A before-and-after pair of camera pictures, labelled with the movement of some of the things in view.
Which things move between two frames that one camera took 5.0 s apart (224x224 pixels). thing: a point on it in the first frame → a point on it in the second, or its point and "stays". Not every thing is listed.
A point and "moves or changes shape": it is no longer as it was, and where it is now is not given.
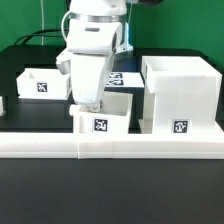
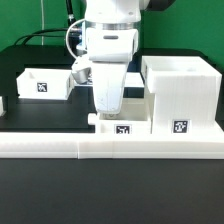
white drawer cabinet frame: x=182 y=96 stays
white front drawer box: x=112 y=117 moves or changes shape
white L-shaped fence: x=92 y=146 stays
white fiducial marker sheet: x=125 y=79 stays
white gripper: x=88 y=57 → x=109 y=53
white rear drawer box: x=43 y=84 stays
